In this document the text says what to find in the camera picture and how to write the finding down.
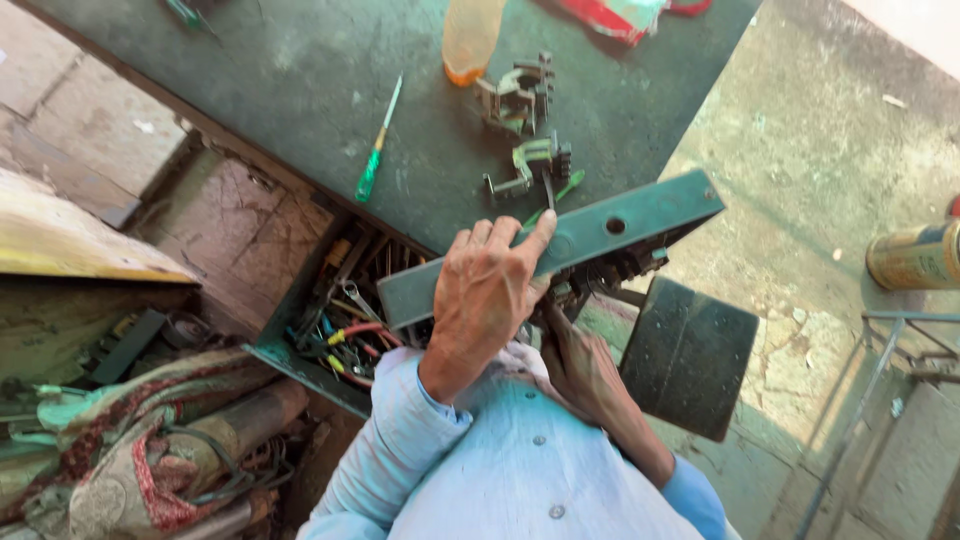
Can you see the person's right hand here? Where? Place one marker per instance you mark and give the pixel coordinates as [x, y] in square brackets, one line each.
[589, 379]

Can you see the person's left hand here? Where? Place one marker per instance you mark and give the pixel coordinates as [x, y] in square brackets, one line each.
[476, 300]

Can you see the person's right fingers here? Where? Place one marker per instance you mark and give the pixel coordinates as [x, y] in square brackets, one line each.
[559, 326]

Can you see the green metal switch box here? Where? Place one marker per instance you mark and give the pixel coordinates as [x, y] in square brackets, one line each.
[600, 229]

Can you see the small green tester screwdriver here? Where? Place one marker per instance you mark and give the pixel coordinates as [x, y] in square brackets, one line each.
[566, 187]

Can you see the light blue shirt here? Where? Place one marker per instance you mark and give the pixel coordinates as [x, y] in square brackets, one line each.
[525, 465]

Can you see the open drawer of tools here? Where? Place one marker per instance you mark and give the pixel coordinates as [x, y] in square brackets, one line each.
[345, 322]

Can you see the orange plastic bottle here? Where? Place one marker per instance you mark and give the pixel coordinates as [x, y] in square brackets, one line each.
[471, 41]

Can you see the red and white packet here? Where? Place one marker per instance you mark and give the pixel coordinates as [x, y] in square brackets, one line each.
[611, 16]

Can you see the brown cylinder pipe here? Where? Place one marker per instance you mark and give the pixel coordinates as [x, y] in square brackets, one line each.
[247, 416]

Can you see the red plastic object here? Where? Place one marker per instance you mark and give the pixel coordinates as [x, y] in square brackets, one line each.
[690, 7]

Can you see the yellow metal can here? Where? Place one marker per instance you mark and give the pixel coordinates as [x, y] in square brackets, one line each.
[915, 255]

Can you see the heap of dark scrap parts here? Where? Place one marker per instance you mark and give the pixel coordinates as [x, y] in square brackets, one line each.
[127, 345]

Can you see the patterned red and beige cloth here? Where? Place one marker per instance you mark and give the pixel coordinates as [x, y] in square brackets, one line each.
[127, 442]

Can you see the yellow wooden board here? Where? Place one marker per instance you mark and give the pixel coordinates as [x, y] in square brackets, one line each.
[82, 240]

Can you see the green tool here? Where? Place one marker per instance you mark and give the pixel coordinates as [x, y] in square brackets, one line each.
[187, 13]

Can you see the grey metal frame stand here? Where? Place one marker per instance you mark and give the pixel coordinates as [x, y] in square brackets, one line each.
[877, 390]

